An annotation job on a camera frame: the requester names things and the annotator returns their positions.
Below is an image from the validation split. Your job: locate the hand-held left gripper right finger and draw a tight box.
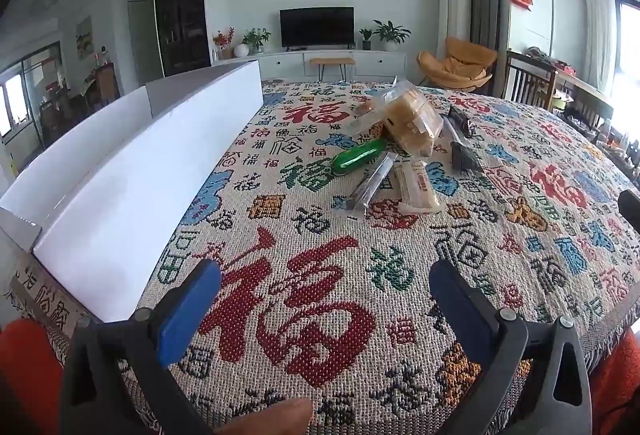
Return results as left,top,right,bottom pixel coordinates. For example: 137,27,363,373
429,259,593,435

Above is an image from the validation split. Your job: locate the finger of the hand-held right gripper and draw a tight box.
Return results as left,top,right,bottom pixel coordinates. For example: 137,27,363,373
617,189,640,231

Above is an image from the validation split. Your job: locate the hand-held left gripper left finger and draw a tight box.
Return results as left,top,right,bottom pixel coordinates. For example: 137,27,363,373
59,259,223,435

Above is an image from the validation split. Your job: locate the beige long snack packet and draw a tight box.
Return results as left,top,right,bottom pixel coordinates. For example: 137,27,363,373
392,160,443,216

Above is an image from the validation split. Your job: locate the white cardboard box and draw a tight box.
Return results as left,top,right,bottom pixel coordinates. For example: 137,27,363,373
0,59,265,323

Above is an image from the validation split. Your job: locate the clear long snack packet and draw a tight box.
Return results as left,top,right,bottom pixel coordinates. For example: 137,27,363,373
345,152,398,221

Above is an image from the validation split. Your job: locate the green snack packet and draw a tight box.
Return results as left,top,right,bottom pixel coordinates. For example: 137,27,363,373
330,138,388,176

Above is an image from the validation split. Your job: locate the clear bag of bread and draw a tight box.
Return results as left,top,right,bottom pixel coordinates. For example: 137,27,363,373
357,78,446,161

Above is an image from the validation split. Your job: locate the person's left hand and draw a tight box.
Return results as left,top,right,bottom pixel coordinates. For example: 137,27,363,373
215,399,315,435

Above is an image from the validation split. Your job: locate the cluttered side table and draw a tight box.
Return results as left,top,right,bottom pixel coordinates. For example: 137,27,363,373
520,46,616,116

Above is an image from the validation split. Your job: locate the printed woven tablecloth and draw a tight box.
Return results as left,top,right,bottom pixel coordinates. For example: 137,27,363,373
10,78,640,435

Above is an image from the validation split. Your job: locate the dark triangular snack packet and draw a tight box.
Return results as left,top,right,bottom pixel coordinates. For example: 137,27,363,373
450,141,483,173

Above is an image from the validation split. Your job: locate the wooden slatted chair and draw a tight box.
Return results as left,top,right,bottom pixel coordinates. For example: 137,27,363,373
502,50,558,108

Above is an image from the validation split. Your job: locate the white sheer curtain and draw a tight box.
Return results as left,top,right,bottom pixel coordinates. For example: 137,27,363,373
582,0,616,96

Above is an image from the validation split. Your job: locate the dark flat snack packet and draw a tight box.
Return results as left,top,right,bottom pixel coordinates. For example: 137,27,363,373
447,105,476,138

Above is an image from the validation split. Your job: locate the orange lounge chair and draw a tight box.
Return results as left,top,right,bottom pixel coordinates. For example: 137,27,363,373
417,36,498,93

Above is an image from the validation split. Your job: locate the white television cabinet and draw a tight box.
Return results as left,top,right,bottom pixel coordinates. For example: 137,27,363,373
212,49,408,81

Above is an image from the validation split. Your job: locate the white standing air conditioner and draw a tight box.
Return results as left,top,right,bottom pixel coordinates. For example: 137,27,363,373
436,0,471,61

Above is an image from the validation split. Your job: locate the red flower arrangement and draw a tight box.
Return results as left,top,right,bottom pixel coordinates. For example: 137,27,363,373
212,28,236,61

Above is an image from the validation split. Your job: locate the green potted plant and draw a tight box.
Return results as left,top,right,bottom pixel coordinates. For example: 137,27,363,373
242,28,271,55

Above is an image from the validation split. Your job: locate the wooden stool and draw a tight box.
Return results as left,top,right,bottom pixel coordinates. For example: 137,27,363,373
309,56,356,81

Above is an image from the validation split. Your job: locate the large leafy potted plant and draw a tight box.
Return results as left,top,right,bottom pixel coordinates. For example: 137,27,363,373
372,19,412,52

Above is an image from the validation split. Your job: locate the dark glass cabinet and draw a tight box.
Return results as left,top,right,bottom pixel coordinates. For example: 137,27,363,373
152,0,211,78

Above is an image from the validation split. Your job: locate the black television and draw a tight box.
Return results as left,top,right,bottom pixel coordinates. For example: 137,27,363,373
279,6,356,50

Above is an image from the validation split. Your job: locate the framed wall picture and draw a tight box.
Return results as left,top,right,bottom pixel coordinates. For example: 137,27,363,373
76,16,94,61

